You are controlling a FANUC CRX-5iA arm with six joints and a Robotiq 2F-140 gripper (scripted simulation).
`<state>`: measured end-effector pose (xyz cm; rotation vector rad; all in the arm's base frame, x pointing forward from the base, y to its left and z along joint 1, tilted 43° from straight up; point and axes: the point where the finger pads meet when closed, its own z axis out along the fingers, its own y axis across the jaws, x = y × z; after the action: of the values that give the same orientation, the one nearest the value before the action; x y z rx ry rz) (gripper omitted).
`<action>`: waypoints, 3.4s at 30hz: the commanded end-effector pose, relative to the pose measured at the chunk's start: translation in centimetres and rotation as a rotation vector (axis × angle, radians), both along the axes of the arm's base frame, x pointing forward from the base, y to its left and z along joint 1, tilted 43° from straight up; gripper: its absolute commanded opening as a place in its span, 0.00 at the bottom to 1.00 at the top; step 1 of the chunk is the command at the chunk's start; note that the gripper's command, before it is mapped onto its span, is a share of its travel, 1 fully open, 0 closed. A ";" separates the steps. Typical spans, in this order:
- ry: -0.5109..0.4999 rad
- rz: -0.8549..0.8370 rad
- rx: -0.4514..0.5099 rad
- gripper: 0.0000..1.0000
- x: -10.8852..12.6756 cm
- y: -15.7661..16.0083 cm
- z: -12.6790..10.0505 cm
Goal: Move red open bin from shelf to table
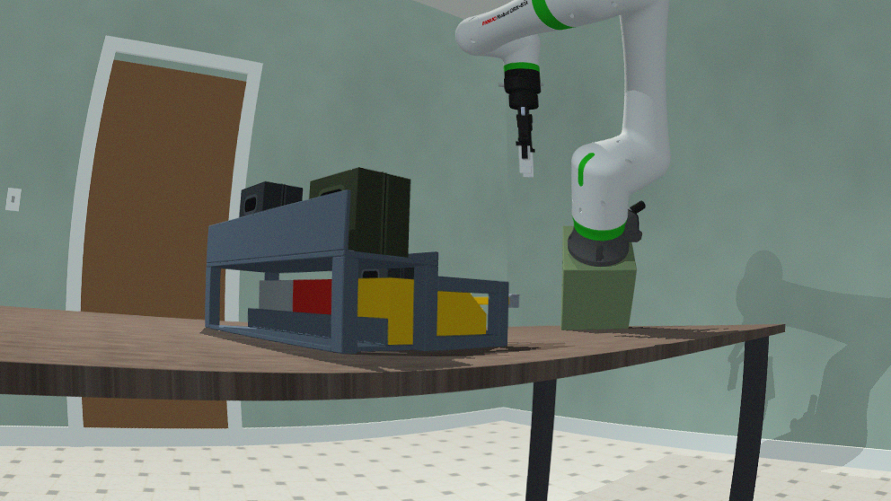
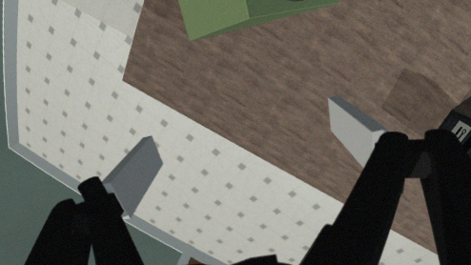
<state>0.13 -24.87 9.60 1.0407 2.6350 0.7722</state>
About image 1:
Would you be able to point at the red bin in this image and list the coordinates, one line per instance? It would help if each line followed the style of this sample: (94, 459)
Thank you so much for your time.
(312, 295)

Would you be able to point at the grey open bin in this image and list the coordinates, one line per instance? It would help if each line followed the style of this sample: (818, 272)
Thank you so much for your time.
(276, 295)

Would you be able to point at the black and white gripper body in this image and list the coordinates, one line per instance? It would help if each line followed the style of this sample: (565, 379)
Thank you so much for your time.
(523, 99)

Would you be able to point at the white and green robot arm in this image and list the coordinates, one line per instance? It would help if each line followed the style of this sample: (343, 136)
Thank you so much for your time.
(603, 174)

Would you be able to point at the blue-grey metal shelf rack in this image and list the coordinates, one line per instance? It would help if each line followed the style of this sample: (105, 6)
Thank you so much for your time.
(312, 236)

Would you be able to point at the yellow open bin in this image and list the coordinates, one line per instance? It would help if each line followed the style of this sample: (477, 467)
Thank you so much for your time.
(392, 298)

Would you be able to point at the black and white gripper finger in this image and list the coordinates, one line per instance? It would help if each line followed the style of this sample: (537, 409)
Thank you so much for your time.
(523, 139)
(532, 151)

